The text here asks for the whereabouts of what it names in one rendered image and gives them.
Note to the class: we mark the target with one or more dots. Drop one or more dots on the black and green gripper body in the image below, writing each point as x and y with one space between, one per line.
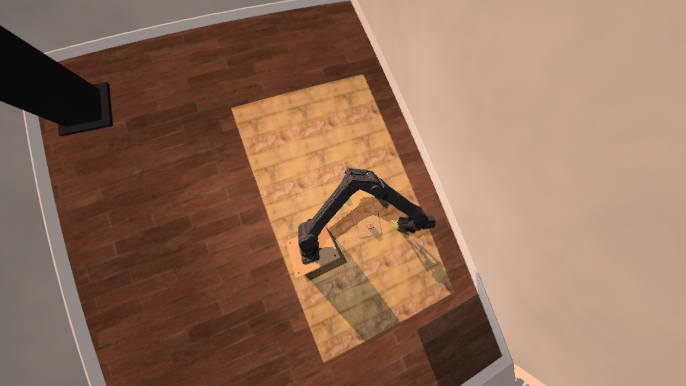
403 226

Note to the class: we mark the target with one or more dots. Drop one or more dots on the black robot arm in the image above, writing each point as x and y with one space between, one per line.
355 179

